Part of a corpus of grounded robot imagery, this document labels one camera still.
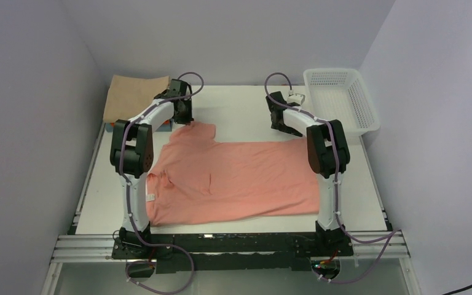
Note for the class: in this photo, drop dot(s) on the white plastic basket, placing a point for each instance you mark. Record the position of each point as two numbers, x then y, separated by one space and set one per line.
340 93

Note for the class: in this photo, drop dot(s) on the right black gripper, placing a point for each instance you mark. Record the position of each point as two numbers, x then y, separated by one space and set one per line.
287 130

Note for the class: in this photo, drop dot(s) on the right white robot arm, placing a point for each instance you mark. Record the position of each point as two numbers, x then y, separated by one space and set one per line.
328 157

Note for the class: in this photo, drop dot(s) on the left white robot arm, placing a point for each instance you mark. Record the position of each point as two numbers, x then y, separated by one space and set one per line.
132 155

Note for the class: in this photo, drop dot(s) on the folded blue t shirt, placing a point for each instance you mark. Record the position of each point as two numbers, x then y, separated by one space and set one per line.
167 126

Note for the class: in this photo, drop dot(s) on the pink t shirt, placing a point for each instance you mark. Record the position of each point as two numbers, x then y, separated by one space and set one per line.
198 180

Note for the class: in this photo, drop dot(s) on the folded tan t shirt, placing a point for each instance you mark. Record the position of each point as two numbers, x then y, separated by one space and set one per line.
128 96

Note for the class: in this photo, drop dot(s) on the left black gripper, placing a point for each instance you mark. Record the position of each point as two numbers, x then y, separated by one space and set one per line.
188 118

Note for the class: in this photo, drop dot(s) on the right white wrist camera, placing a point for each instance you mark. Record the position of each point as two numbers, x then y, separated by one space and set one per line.
296 98

